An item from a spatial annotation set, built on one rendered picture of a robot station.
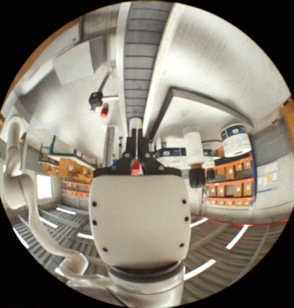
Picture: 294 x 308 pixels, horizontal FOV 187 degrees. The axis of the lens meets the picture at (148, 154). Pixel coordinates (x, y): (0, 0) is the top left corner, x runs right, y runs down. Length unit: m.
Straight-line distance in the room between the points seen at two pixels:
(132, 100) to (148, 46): 0.20
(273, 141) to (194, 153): 4.27
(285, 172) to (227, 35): 4.47
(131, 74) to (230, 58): 0.32
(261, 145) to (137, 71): 4.51
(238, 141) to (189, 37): 0.51
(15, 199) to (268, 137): 5.02
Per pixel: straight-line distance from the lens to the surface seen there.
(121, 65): 0.18
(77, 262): 0.54
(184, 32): 0.31
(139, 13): 0.25
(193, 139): 0.49
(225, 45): 0.36
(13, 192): 0.47
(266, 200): 4.75
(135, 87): 0.31
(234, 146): 0.59
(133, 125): 0.40
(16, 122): 0.71
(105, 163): 0.54
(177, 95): 0.35
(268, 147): 4.53
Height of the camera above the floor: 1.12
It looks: 14 degrees down
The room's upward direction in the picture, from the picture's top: 178 degrees clockwise
